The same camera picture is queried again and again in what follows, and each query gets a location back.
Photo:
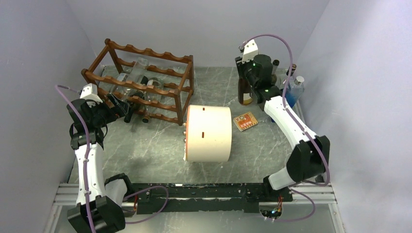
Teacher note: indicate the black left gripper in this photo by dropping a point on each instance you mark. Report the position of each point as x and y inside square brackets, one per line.
[113, 114]

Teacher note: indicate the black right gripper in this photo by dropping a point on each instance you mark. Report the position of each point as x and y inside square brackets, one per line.
[240, 66]

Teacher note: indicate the dark bottle white label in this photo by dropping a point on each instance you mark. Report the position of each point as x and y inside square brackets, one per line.
[244, 92]

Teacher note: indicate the dark green wine bottle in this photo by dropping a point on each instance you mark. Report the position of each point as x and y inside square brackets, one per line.
[275, 64]

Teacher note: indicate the clear glass liquor bottle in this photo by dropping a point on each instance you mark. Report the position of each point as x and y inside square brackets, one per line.
[285, 73]

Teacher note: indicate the blue boxed bottle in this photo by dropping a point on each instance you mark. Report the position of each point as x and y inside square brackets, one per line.
[295, 88]

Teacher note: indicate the black capped bottle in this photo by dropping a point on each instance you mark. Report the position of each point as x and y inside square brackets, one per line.
[135, 106]

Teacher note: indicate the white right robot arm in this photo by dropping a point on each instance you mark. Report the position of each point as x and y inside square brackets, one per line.
[310, 152]

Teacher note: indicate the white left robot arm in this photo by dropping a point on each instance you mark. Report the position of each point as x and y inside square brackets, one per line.
[98, 205]

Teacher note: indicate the brown wooden wine rack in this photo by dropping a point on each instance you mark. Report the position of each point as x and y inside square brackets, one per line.
[181, 93]

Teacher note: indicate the orange patterned small card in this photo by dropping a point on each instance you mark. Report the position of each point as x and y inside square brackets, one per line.
[245, 121]

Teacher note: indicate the white cylindrical container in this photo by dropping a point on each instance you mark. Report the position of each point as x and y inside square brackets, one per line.
[208, 134]

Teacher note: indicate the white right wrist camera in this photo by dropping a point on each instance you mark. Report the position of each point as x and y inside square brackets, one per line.
[249, 51]

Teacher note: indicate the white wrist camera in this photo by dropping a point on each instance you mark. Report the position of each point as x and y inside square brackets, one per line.
[90, 92]
[249, 51]

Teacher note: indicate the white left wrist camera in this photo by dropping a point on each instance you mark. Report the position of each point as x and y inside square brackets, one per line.
[90, 92]

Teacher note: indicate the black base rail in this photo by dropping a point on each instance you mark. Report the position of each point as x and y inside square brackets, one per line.
[174, 197]

